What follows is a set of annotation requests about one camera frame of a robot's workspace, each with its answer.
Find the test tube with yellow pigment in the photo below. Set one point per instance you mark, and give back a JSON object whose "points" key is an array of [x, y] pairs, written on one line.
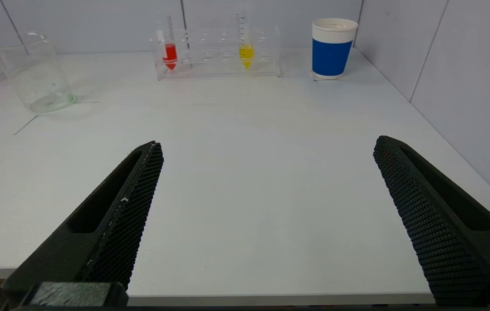
{"points": [[246, 52]]}

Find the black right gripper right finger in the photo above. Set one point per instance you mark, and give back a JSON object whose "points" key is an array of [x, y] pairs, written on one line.
{"points": [[439, 224]]}

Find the clear glass beaker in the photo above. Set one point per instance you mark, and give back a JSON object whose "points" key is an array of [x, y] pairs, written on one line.
{"points": [[39, 82]]}

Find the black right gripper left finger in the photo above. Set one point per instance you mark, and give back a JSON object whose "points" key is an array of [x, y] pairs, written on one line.
{"points": [[111, 224]]}

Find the blue and white paper cup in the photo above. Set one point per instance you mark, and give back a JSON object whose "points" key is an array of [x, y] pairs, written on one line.
{"points": [[331, 54]]}

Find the test tube with red pigment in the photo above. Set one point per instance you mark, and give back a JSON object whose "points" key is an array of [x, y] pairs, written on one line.
{"points": [[170, 54]]}

